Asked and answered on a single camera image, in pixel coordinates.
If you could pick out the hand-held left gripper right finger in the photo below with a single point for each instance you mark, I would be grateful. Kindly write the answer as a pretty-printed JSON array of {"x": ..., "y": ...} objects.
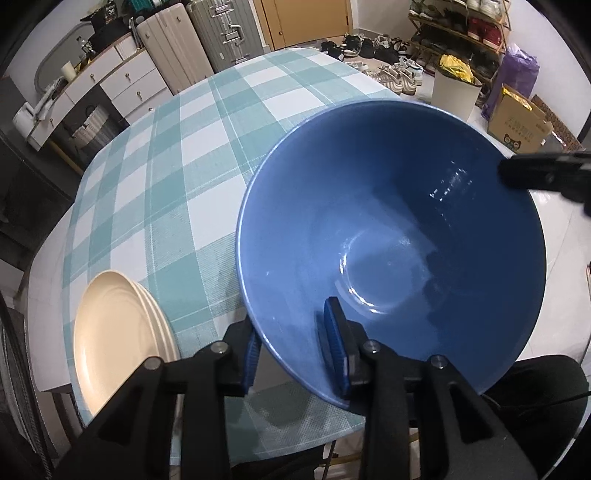
[{"x": 333, "y": 341}]

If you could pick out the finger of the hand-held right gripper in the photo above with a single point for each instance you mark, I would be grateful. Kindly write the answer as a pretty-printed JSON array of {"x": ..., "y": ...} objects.
[{"x": 545, "y": 175}]

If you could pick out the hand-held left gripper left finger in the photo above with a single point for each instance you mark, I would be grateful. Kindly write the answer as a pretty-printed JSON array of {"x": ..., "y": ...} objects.
[{"x": 251, "y": 360}]

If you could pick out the blue bowl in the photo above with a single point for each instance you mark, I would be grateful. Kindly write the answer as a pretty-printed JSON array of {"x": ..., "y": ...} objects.
[{"x": 392, "y": 207}]

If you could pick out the brown patterned bag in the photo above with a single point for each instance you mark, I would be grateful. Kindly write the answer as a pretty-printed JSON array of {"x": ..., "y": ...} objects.
[{"x": 561, "y": 127}]

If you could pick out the cardboard box with cat print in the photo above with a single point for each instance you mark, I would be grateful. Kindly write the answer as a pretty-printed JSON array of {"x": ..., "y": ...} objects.
[{"x": 512, "y": 124}]

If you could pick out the purple plastic bag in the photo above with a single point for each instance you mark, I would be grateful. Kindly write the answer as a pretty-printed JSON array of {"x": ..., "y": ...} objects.
[{"x": 517, "y": 78}]

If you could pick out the white trash bin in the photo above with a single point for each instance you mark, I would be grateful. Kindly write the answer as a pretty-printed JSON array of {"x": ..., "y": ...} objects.
[{"x": 455, "y": 99}]

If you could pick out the wooden shoe rack with shoes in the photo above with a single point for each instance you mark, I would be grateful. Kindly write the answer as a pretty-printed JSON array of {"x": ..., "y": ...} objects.
[{"x": 461, "y": 23}]

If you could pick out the scattered shoes group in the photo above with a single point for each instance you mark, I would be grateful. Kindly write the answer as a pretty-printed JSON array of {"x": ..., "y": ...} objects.
[{"x": 397, "y": 74}]

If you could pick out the teal checked tablecloth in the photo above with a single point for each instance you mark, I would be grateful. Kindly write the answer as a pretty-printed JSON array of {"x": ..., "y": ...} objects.
[{"x": 184, "y": 184}]

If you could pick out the wooden door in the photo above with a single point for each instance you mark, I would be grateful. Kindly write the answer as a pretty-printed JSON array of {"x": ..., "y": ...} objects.
[{"x": 304, "y": 23}]

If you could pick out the woven basket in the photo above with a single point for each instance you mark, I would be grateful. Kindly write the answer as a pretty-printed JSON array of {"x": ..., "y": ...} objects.
[{"x": 85, "y": 127}]

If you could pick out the white dresser with drawers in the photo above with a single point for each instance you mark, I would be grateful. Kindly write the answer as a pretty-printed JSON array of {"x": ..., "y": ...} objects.
[{"x": 129, "y": 78}]

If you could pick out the beige suitcase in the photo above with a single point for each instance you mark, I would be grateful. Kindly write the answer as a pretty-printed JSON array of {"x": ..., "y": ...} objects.
[{"x": 175, "y": 50}]

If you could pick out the silver suitcase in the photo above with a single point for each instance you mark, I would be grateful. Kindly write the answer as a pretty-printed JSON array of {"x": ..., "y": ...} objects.
[{"x": 221, "y": 32}]

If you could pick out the white kettle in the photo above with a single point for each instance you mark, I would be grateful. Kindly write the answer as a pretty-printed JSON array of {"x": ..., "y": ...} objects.
[{"x": 24, "y": 119}]

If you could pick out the white cup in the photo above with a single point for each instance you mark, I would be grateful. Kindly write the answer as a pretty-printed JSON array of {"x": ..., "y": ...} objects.
[{"x": 68, "y": 71}]

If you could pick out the black printed bag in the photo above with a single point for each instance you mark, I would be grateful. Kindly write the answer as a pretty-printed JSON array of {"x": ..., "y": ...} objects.
[{"x": 106, "y": 30}]

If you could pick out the oval mirror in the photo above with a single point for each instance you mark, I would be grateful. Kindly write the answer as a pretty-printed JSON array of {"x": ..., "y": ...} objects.
[{"x": 55, "y": 50}]

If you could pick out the teal suitcase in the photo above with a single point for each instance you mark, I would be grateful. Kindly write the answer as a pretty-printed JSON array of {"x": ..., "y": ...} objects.
[{"x": 141, "y": 4}]

